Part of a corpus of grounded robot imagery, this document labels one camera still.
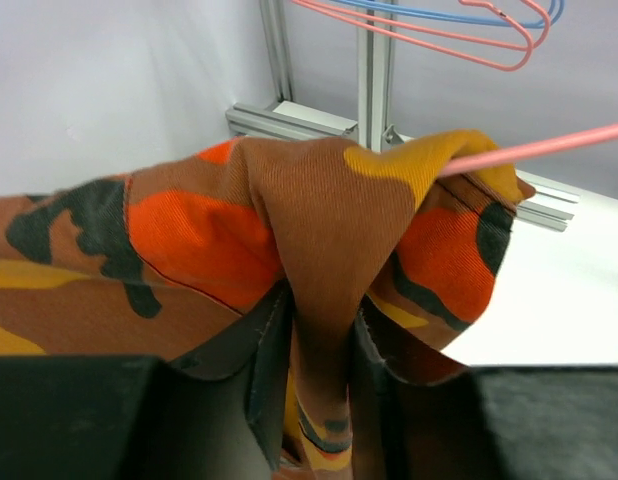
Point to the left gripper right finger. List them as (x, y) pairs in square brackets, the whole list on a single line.
[(417, 414)]

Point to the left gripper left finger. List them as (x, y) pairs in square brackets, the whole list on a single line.
[(214, 413)]

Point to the orange camouflage trousers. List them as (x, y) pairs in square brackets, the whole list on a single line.
[(160, 260)]

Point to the right aluminium frame post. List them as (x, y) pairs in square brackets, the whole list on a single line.
[(289, 120)]

